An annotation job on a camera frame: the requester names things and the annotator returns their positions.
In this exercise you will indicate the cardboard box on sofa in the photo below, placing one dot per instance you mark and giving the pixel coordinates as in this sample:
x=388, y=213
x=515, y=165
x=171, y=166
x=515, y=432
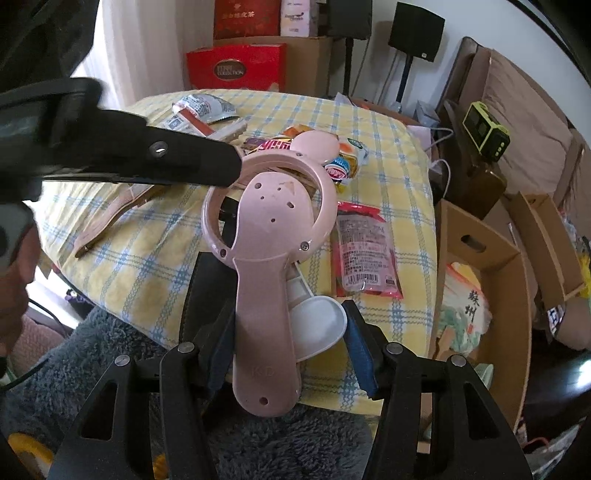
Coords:
x=545, y=240

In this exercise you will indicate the wooden folding fan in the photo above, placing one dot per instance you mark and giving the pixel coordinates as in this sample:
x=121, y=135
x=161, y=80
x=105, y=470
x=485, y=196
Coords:
x=115, y=217

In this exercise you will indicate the green black portable radio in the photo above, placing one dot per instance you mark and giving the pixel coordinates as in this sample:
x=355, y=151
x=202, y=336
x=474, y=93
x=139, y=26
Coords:
x=485, y=131

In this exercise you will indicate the grey fluffy cushion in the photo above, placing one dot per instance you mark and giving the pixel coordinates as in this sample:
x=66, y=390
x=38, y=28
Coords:
x=92, y=360

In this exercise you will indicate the white curtain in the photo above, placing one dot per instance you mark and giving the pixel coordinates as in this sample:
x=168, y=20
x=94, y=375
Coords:
x=138, y=50

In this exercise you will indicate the pink handheld fan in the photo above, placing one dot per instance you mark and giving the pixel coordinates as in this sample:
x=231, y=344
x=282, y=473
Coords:
x=263, y=286

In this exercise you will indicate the large brown sofa cushion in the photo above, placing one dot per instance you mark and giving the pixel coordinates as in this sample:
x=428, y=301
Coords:
x=526, y=115

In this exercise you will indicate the red yellow snack packet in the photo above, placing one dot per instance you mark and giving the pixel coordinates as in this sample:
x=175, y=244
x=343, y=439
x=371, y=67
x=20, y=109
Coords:
x=272, y=144

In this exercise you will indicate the brown sofa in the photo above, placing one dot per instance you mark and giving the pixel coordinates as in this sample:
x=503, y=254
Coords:
x=568, y=194

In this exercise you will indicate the white orange snack packet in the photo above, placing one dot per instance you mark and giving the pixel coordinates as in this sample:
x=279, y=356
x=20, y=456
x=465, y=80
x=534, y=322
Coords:
x=184, y=123
x=228, y=129

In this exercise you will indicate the white pink tissue box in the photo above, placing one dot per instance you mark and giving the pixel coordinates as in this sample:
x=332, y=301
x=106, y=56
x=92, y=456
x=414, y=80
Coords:
x=298, y=18

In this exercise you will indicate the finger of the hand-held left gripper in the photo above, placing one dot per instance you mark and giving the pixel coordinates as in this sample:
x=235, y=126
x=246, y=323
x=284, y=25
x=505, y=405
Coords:
x=184, y=159

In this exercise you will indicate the red gift box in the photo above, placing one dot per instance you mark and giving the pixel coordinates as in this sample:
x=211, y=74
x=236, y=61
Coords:
x=235, y=67

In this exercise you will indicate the silver snack packet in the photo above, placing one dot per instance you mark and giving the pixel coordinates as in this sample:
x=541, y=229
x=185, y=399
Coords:
x=205, y=105

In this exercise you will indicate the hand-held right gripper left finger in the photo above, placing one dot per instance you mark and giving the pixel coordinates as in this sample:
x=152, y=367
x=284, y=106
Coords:
x=221, y=355

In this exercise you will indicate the white printed plastic bag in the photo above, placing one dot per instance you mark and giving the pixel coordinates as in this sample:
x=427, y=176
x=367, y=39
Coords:
x=464, y=314

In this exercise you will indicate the dark red gift bag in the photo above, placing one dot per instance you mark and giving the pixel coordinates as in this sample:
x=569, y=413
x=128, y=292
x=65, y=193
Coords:
x=247, y=18

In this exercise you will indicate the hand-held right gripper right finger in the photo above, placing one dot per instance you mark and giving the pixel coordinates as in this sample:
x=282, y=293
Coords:
x=360, y=355

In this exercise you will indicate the large cardboard box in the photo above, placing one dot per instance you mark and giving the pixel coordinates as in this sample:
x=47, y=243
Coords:
x=307, y=64

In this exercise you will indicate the yellow checked blanket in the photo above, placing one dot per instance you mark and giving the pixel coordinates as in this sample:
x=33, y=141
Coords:
x=152, y=258

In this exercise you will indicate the black speaker on stand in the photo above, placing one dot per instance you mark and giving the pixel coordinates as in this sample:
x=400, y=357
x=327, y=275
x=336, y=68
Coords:
x=415, y=32
x=348, y=18

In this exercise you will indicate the small round jelly cup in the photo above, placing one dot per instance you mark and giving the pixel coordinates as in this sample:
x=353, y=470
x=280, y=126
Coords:
x=338, y=168

